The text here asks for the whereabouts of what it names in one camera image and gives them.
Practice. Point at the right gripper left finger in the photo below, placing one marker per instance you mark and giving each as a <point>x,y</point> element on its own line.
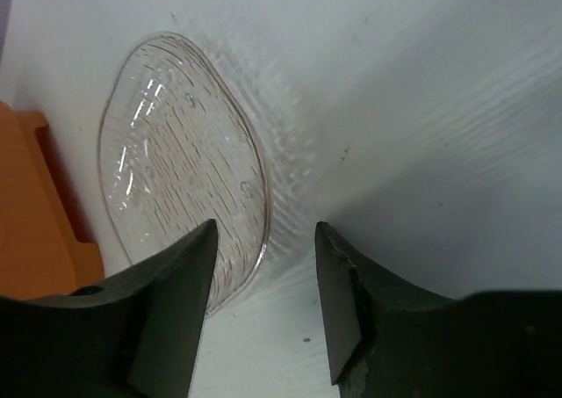
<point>134,334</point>

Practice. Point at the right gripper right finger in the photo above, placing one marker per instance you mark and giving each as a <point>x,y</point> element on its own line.
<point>387,337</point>

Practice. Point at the clear glass plate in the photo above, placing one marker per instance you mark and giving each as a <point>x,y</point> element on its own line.
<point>176,149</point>

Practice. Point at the orange plastic bin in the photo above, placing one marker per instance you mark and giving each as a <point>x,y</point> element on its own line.
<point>46,246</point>

